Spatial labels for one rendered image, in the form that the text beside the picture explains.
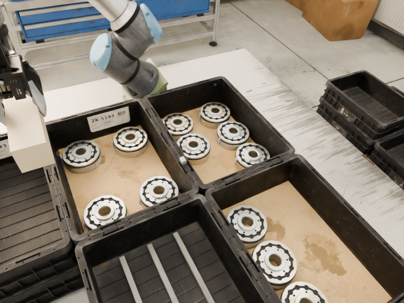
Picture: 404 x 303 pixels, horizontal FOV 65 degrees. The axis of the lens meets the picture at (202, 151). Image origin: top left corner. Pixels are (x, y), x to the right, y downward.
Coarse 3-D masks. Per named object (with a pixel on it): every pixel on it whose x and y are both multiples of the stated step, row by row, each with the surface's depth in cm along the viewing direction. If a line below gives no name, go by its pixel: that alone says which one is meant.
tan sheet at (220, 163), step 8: (184, 112) 109; (192, 112) 110; (232, 120) 108; (200, 128) 104; (208, 128) 105; (208, 136) 102; (216, 144) 100; (216, 152) 97; (224, 152) 98; (232, 152) 98; (208, 160) 95; (216, 160) 95; (224, 160) 95; (232, 160) 96; (200, 168) 93; (208, 168) 93; (216, 168) 93; (224, 168) 93; (232, 168) 93; (200, 176) 91; (208, 176) 91; (216, 176) 91; (224, 176) 91
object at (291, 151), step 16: (208, 80) 106; (224, 80) 107; (144, 96) 98; (240, 96) 101; (256, 112) 96; (272, 128) 92; (176, 144) 85; (288, 144) 87; (272, 160) 83; (192, 176) 78
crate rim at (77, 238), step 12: (96, 108) 93; (108, 108) 93; (144, 108) 94; (60, 120) 88; (168, 144) 85; (180, 168) 79; (60, 180) 75; (192, 180) 77; (60, 192) 72; (192, 192) 74; (156, 204) 72; (168, 204) 72; (72, 216) 68; (132, 216) 69; (72, 228) 66; (96, 228) 67; (108, 228) 67
